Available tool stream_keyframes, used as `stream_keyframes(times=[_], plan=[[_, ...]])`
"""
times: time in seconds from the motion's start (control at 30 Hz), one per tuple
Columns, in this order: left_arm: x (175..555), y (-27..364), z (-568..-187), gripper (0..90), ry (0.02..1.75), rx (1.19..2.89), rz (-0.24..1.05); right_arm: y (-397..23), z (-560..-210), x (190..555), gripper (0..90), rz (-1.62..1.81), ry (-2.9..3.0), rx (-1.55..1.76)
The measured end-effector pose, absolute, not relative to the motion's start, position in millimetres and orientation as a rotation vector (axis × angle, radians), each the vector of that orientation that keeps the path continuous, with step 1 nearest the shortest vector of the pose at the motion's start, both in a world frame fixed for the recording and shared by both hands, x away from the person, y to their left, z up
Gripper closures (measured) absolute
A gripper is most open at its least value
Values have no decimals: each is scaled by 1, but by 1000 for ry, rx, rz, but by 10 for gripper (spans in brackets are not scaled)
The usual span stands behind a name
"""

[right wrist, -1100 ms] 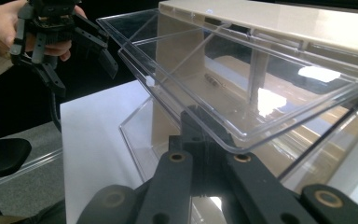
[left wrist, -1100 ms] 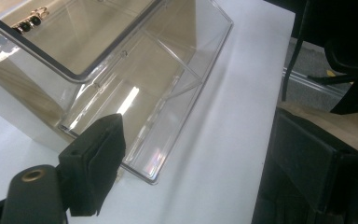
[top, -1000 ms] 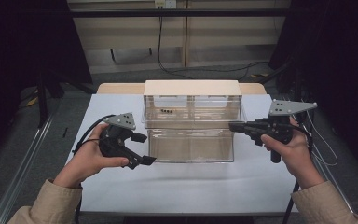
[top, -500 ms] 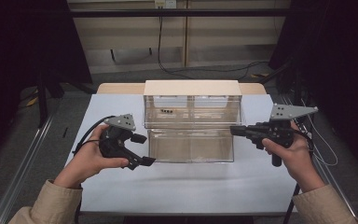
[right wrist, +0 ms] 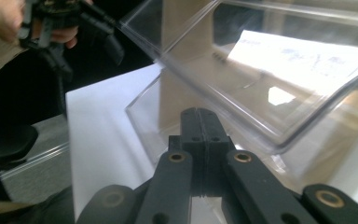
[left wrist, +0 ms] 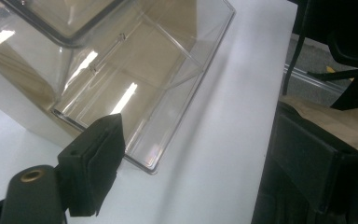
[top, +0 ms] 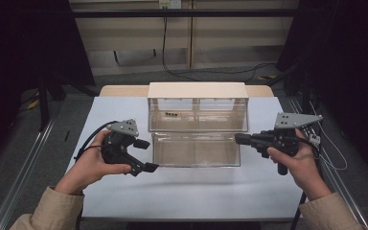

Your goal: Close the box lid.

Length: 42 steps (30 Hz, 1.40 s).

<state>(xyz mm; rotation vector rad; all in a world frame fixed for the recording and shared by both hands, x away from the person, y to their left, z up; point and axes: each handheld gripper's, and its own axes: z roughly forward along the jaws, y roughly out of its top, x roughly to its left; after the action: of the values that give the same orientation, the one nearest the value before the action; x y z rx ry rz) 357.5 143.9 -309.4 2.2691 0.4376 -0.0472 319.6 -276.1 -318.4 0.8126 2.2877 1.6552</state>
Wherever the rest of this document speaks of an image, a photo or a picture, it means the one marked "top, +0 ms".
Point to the person's right hand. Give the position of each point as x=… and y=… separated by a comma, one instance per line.
x=306, y=169

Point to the black horizontal bar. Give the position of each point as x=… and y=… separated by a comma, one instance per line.
x=185, y=13

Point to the person's left hand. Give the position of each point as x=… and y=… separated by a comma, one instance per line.
x=86, y=166

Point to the metal floor rail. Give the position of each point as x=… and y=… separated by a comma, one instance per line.
x=341, y=188
x=19, y=179

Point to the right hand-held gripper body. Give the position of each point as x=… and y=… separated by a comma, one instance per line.
x=290, y=120

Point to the beige wall cabinet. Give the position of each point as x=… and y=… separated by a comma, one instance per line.
x=230, y=35

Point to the white wall outlet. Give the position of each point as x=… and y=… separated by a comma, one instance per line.
x=170, y=4

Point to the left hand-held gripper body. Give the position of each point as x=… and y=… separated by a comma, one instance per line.
x=118, y=150

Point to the clear acrylic storage box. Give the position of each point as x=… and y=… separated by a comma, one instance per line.
x=198, y=91

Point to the white table cover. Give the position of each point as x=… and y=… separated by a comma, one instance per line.
x=188, y=191

